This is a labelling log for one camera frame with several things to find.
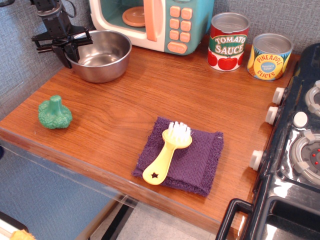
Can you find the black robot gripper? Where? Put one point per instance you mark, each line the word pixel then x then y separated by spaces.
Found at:
pixel 61 33

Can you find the silver metal pot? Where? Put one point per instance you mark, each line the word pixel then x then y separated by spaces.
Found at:
pixel 105 60

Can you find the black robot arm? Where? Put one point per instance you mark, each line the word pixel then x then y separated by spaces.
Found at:
pixel 52 5

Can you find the teal toy microwave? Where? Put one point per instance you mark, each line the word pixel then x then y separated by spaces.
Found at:
pixel 169 26

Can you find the green toy broccoli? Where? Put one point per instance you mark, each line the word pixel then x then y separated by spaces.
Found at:
pixel 52 114

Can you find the yellow dish brush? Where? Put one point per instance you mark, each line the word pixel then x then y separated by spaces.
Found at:
pixel 176 136

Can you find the tomato sauce can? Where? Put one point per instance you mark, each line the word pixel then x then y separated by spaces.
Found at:
pixel 227 41

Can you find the purple folded cloth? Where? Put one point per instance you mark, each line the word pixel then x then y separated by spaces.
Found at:
pixel 192 169

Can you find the orange fuzzy object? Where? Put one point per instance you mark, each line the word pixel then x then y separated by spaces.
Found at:
pixel 21 235

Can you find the pineapple slices can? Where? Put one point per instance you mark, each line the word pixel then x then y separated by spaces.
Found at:
pixel 269 56

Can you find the white stove knob middle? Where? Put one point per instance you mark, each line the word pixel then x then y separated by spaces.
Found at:
pixel 271 115

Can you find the white stove knob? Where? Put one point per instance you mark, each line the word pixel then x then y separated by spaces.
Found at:
pixel 271 115
pixel 255 159
pixel 278 95

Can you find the white stove knob top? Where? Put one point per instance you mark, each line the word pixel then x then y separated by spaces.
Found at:
pixel 278 95

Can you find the white stove knob bottom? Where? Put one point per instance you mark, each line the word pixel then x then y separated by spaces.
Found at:
pixel 255 159

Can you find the black toy stove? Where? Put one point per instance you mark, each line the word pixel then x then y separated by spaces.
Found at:
pixel 286 193

